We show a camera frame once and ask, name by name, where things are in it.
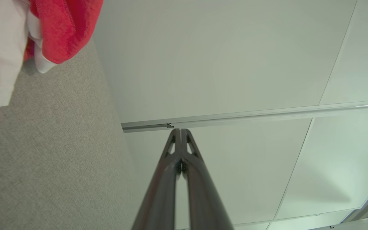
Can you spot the grey fabric sofa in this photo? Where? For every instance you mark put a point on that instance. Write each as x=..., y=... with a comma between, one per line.
x=43, y=159

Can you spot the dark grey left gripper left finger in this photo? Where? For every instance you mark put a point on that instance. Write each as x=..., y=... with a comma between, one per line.
x=161, y=198

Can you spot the red white basketball jersey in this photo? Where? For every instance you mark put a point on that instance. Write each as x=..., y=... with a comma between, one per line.
x=65, y=28

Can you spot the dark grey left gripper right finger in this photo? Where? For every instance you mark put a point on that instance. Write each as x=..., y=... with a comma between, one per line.
x=203, y=204

